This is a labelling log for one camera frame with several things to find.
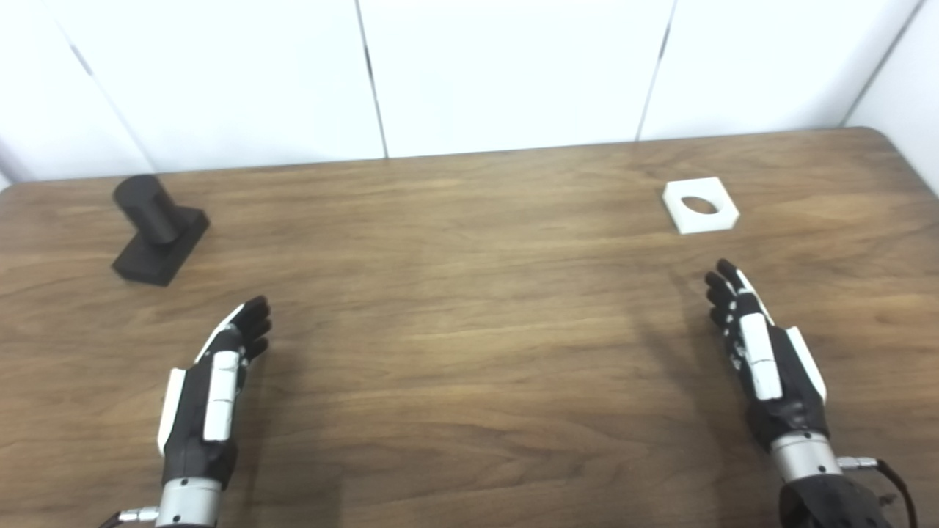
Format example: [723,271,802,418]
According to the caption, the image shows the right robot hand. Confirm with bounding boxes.
[704,258,830,451]

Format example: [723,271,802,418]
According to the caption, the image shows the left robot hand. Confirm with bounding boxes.
[157,296,273,489]

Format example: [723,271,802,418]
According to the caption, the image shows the white square piece with hole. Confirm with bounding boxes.
[662,177,740,235]

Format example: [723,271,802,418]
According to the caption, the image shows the black peg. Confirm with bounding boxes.
[112,175,211,287]

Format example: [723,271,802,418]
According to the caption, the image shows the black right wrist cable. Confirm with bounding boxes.
[836,456,918,528]

